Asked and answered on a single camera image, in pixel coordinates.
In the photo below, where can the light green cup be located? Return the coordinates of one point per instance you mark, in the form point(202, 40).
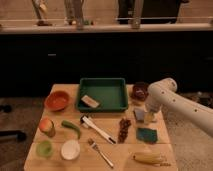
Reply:
point(44, 149)

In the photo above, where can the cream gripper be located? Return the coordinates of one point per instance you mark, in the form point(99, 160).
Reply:
point(149, 117)

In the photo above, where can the purple grape bunch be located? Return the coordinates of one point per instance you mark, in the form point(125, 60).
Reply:
point(124, 125)

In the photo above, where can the orange bowl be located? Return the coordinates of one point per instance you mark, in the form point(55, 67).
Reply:
point(56, 101)

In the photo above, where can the yellow corn cob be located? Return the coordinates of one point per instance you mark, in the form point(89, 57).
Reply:
point(150, 158)

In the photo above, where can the black office chair base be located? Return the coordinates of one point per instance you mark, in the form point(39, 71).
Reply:
point(21, 136)

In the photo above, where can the green chili pepper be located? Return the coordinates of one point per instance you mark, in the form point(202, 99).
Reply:
point(70, 125)

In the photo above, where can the green sponge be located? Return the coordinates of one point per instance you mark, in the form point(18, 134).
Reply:
point(147, 135)

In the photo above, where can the silver fork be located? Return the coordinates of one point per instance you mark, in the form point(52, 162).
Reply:
point(94, 145)

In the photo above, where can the green plastic tray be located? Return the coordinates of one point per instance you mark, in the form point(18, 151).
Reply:
point(110, 93)

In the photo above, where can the white handled peeler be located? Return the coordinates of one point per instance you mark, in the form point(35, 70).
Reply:
point(92, 125)

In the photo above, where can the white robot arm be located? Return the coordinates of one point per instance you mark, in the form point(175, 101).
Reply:
point(163, 92)

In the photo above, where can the dark red bowl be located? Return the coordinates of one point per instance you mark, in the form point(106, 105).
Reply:
point(140, 91)

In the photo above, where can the orange green cup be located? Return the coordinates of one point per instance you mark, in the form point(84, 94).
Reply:
point(47, 127)

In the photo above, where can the beige soap bar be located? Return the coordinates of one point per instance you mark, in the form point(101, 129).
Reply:
point(90, 101)

